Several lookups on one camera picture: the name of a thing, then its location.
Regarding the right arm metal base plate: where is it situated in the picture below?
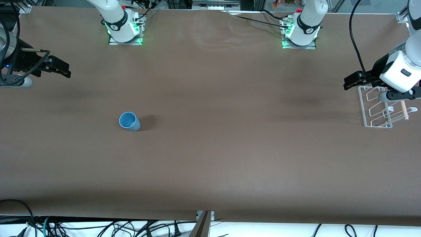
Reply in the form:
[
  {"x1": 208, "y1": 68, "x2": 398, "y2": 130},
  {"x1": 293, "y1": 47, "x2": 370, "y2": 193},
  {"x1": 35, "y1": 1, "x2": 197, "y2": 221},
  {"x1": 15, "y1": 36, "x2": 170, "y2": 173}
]
[{"x1": 109, "y1": 13, "x2": 144, "y2": 45}]

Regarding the brown table cover sheet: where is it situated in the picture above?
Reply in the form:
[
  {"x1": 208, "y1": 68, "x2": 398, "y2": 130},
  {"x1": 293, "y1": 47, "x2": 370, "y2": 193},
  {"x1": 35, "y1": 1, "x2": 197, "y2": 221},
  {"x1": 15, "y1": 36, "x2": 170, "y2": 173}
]
[{"x1": 0, "y1": 6, "x2": 421, "y2": 227}]

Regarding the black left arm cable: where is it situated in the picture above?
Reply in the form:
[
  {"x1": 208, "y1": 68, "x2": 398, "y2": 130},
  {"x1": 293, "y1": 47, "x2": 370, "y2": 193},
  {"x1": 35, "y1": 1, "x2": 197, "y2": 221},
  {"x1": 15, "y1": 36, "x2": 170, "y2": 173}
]
[{"x1": 349, "y1": 0, "x2": 374, "y2": 81}]

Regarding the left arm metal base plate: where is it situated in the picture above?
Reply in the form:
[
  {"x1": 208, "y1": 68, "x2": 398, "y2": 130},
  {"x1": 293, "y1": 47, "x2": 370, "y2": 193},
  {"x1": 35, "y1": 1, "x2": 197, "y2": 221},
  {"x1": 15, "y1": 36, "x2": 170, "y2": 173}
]
[{"x1": 282, "y1": 16, "x2": 317, "y2": 50}]

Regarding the dark diagonal metal bar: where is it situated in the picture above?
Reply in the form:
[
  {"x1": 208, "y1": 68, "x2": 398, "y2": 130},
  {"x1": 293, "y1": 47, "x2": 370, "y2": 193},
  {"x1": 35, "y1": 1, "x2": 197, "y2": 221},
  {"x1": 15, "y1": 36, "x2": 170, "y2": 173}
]
[{"x1": 190, "y1": 211, "x2": 211, "y2": 237}]

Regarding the orange red clutter object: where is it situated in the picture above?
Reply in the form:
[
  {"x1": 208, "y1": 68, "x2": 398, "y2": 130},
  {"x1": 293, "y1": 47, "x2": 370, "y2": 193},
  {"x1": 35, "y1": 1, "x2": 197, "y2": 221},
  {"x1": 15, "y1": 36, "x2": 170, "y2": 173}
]
[{"x1": 271, "y1": 0, "x2": 305, "y2": 9}]

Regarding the grey power strip box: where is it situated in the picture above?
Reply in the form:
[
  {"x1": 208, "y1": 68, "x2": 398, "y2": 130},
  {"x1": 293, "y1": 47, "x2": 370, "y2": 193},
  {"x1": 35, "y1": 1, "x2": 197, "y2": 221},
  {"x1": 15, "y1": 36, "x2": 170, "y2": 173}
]
[{"x1": 192, "y1": 0, "x2": 241, "y2": 11}]

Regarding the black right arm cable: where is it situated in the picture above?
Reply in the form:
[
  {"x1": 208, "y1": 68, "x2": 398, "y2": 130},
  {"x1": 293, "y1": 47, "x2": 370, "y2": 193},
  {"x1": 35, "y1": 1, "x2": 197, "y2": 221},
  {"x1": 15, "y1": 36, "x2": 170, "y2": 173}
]
[{"x1": 0, "y1": 0, "x2": 50, "y2": 87}]

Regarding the white wire cup rack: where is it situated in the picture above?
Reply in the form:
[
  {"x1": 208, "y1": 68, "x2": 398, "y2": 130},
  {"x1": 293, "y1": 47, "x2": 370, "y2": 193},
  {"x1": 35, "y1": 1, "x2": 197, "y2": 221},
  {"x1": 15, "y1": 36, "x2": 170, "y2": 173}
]
[{"x1": 358, "y1": 85, "x2": 418, "y2": 128}]

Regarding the thick black floor cable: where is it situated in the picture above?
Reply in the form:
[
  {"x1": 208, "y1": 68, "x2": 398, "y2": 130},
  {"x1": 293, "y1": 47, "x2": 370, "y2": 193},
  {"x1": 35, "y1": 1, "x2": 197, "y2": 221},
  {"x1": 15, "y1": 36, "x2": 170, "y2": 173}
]
[{"x1": 0, "y1": 199, "x2": 35, "y2": 228}]

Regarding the short black table cable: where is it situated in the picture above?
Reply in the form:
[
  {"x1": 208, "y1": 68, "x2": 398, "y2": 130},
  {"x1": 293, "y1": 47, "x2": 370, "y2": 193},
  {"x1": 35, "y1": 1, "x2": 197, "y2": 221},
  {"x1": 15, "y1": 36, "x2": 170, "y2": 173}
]
[{"x1": 261, "y1": 9, "x2": 288, "y2": 21}]

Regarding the blue plastic cup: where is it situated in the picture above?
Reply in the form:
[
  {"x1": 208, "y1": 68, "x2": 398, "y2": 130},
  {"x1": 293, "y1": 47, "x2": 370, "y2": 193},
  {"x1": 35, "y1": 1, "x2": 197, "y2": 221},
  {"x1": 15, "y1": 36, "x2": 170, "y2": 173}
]
[{"x1": 119, "y1": 112, "x2": 141, "y2": 132}]

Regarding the long black table cable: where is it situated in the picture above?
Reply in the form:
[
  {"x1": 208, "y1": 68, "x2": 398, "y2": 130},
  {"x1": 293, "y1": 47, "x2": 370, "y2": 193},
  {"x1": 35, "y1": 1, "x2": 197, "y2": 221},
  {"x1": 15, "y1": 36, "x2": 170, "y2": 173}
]
[{"x1": 227, "y1": 11, "x2": 290, "y2": 28}]

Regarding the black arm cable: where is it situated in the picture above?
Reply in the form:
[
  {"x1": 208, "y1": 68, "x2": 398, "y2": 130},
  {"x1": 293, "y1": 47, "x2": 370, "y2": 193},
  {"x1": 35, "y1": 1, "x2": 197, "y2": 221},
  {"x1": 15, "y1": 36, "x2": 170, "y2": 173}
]
[
  {"x1": 349, "y1": 0, "x2": 374, "y2": 81},
  {"x1": 0, "y1": 0, "x2": 50, "y2": 87}
]

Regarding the aluminium frame post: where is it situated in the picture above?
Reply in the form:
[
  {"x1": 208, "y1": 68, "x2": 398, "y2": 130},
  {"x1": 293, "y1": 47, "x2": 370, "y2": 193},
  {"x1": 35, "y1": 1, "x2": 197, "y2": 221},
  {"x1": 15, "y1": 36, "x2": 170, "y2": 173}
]
[
  {"x1": 396, "y1": 0, "x2": 415, "y2": 24},
  {"x1": 18, "y1": 0, "x2": 33, "y2": 14}
]

